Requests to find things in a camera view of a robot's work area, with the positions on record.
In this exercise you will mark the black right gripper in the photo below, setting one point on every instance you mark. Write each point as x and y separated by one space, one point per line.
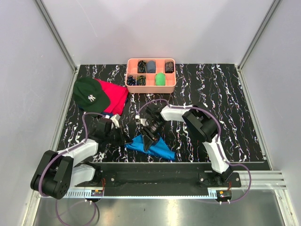
152 135

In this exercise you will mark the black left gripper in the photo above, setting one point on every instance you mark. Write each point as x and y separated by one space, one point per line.
123 139

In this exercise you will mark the bright blue napkin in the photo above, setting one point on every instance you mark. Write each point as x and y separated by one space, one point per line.
160 149

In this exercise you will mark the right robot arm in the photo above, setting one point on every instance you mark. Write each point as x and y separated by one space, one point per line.
201 124

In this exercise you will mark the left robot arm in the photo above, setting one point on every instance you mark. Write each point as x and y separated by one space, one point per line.
57 172

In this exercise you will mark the pink folded cloth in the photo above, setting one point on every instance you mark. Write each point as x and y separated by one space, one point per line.
117 96

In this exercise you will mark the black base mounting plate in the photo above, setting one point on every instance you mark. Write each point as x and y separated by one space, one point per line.
161 179

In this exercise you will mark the dark green baseball cap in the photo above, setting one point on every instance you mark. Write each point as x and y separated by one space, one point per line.
89 95

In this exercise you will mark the navy striped rolled cloth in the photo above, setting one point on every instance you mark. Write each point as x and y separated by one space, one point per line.
131 81

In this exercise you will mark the yellow floral rolled cloth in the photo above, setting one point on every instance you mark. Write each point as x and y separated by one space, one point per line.
141 80

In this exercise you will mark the green rolled cloth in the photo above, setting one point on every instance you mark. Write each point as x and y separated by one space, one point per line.
160 79

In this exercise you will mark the pink divided organizer box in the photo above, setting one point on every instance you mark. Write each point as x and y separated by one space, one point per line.
150 87

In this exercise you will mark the grey rolled cloth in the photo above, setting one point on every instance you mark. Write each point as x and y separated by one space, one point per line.
151 66

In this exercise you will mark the brown patterned rolled cloth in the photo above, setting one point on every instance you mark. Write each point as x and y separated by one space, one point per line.
169 67

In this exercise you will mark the dark floral rolled cloth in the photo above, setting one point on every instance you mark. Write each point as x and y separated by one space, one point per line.
141 66

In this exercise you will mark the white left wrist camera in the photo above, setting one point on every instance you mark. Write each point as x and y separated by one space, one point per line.
115 118

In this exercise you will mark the aluminium frame rail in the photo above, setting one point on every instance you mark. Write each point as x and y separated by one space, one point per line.
50 24

